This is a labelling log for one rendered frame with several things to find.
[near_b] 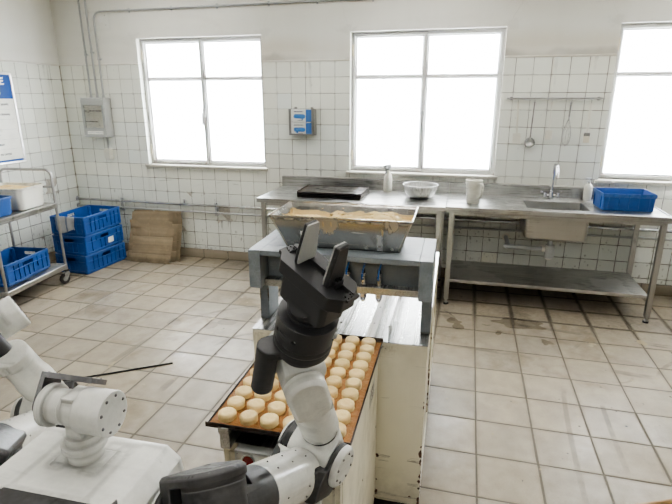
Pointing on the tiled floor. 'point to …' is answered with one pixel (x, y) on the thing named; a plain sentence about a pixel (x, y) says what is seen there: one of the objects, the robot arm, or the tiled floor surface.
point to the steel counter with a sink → (521, 206)
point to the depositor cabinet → (394, 392)
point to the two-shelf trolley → (15, 246)
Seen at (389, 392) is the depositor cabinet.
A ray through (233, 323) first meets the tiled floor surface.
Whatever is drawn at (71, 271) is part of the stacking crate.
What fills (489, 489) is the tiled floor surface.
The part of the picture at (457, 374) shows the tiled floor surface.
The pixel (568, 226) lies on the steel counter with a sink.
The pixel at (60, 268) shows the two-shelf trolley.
